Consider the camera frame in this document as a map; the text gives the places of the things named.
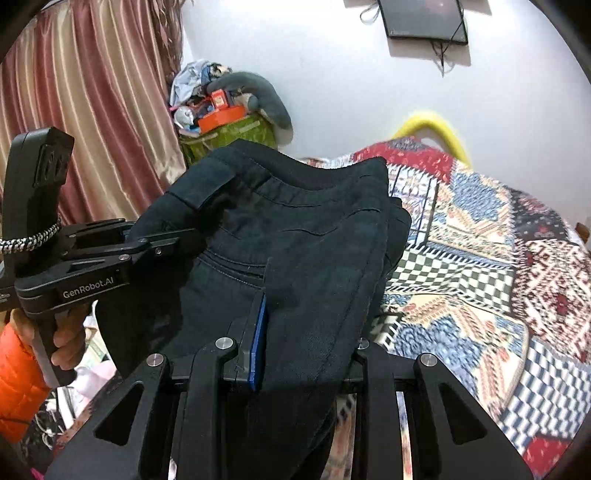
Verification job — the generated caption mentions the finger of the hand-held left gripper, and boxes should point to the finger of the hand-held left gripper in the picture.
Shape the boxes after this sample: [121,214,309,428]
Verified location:
[59,228,206,278]
[62,218,141,247]

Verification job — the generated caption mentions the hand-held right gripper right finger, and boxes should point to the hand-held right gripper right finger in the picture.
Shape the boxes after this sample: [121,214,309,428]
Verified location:
[341,337,533,480]

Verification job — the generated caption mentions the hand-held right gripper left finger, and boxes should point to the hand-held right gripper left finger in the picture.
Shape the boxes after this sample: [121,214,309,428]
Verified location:
[44,294,269,480]

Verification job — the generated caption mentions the black pants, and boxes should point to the black pants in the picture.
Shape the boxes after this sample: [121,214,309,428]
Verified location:
[95,138,413,480]

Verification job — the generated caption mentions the person's left forearm orange sleeve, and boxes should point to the person's left forearm orange sleeve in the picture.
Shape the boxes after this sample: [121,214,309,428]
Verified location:
[0,323,52,445]

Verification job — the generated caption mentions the person's left hand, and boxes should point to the person's left hand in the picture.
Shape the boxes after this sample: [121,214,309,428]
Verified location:
[10,305,93,376]

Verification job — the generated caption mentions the pink white plastic bag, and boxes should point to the pink white plastic bag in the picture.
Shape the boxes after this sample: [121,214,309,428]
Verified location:
[75,357,117,387]

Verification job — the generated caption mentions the pink striped curtain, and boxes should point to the pink striped curtain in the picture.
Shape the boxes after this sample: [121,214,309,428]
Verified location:
[0,0,188,232]

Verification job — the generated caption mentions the green patterned bag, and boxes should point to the green patterned bag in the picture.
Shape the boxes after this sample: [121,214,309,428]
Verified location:
[179,113,279,169]

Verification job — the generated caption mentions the patchwork printed blanket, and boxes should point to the patchwork printed blanket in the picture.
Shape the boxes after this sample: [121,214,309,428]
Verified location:
[300,136,591,480]

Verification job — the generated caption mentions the orange box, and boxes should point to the orange box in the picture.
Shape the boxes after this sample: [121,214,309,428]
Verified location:
[198,105,247,133]

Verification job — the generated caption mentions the pile of mixed clothes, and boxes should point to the pile of mixed clothes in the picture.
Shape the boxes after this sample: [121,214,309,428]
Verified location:
[169,60,234,136]

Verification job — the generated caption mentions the grey plush pillow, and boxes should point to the grey plush pillow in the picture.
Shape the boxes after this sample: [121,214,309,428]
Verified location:
[205,71,294,131]

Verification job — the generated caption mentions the yellow curved tube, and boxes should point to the yellow curved tube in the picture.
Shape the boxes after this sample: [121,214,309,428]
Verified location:
[392,111,472,168]

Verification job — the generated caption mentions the black white braided cord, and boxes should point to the black white braided cord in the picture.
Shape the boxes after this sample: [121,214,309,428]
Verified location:
[0,220,64,254]

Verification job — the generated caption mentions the black wall screen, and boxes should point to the black wall screen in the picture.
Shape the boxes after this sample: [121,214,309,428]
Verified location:
[376,0,470,45]

